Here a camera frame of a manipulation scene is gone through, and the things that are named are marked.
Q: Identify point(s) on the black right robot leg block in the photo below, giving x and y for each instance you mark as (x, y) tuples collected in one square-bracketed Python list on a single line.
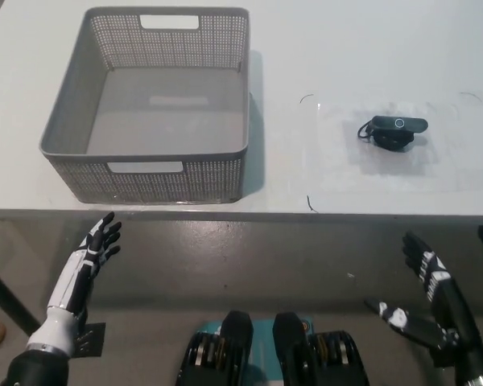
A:
[(294, 346)]

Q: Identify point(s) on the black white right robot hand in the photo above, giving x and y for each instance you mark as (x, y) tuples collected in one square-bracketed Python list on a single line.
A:
[(447, 305)]

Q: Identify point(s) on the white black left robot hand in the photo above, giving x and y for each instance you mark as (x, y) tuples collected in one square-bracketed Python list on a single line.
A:
[(76, 277)]

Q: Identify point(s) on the grey perforated plastic basket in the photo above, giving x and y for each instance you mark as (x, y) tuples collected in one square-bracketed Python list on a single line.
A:
[(165, 100)]

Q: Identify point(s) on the black left robot leg block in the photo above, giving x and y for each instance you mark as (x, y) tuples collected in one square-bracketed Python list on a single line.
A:
[(233, 342)]

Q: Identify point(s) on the black slanted table leg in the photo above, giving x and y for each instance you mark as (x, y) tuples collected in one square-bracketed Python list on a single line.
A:
[(12, 299)]

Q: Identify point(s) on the black robot leg block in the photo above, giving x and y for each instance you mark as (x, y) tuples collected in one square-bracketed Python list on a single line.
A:
[(294, 346), (233, 342)]

